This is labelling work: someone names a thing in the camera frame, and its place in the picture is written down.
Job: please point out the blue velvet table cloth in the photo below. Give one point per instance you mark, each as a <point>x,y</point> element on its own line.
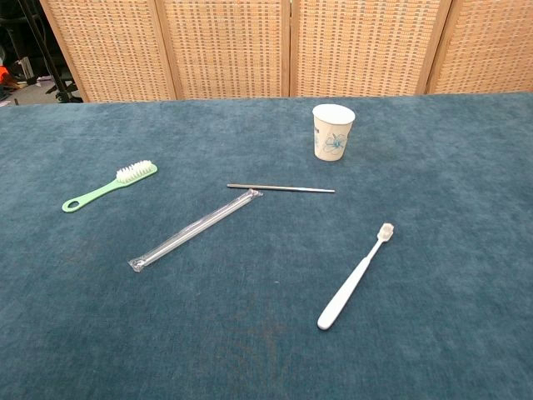
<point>266,291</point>

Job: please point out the metal straw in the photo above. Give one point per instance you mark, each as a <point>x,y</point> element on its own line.
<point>283,188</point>

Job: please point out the plastic wrapped clear straw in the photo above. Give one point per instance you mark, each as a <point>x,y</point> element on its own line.
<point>195,230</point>

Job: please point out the white paper cup blue flower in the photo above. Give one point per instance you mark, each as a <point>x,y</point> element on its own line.
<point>331,133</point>

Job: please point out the white toothbrush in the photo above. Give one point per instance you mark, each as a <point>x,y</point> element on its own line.
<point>352,283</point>

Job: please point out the woven rattan folding screen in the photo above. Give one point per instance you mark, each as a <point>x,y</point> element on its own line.
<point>266,46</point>

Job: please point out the black tripod stand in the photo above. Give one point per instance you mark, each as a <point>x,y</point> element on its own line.
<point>50,54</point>

